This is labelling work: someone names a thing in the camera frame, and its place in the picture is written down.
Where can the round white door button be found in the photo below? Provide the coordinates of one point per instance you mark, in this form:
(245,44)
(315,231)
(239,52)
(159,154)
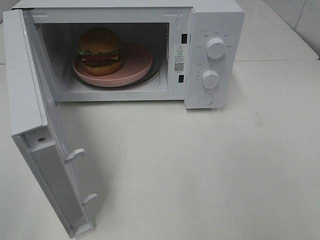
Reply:
(206,99)

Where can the pink round plate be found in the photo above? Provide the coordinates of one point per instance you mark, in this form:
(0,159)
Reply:
(134,50)

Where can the burger with lettuce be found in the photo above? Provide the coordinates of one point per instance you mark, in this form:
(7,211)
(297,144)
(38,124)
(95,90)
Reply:
(100,49)

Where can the glass microwave turntable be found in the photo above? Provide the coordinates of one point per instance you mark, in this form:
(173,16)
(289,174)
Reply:
(155,72)

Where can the lower white dial knob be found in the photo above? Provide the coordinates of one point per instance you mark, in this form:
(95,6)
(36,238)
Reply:
(210,79)

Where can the white dial knob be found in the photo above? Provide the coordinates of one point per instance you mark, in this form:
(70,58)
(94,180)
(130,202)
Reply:
(215,47)
(210,79)

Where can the white warning label sticker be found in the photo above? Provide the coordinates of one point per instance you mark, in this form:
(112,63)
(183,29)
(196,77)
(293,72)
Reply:
(179,58)

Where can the white microwave oven body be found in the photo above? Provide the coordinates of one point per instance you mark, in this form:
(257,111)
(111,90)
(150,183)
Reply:
(157,25)

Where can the upper white dial knob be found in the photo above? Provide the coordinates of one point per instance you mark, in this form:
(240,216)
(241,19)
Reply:
(215,47)

